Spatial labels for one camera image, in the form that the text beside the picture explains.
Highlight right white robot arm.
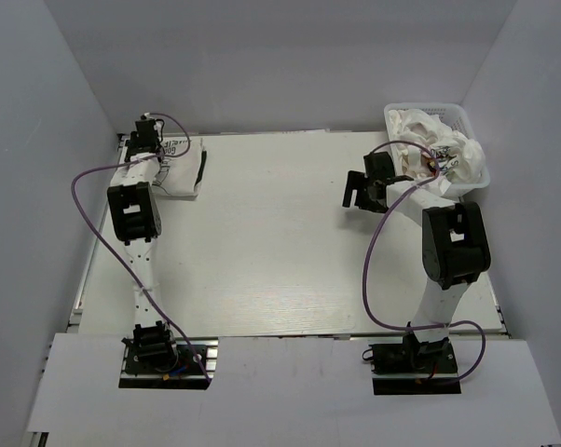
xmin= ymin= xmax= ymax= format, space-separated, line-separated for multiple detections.
xmin=342 ymin=152 xmax=491 ymax=372

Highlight white plastic basket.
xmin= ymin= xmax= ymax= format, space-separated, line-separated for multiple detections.
xmin=383 ymin=102 xmax=491 ymax=199

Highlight white green-sleeved t-shirt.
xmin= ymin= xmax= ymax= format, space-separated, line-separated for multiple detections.
xmin=152 ymin=138 xmax=207 ymax=199

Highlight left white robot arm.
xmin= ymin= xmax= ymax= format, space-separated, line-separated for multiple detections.
xmin=107 ymin=114 xmax=180 ymax=372

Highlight white printed t-shirt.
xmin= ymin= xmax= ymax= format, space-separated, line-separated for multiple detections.
xmin=385 ymin=107 xmax=489 ymax=196

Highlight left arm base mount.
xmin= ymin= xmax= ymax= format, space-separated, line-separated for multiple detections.
xmin=118 ymin=340 xmax=218 ymax=390

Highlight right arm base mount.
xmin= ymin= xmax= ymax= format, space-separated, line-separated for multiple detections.
xmin=362 ymin=332 xmax=461 ymax=396

